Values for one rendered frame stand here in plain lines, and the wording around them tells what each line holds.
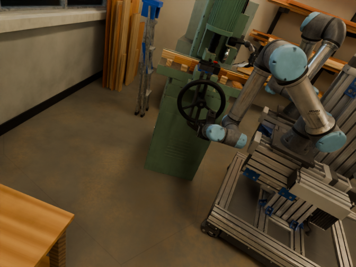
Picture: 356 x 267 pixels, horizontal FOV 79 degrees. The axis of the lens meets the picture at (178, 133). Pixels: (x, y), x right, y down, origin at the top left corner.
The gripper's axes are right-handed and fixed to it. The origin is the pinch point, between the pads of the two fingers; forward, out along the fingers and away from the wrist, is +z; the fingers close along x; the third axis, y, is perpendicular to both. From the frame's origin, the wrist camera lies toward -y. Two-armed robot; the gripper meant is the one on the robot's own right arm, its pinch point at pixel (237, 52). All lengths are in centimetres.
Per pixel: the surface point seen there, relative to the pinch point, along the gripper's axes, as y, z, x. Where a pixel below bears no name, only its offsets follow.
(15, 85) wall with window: -24, 144, 75
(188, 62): -17.3, 24.4, 17.3
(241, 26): -31.8, -4.1, -15.4
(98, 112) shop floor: -78, 95, 105
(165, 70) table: -2.4, 37.8, 23.8
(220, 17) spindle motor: -7.1, 15.7, -14.5
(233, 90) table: -2.2, -8.7, 22.5
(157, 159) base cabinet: -10, 24, 96
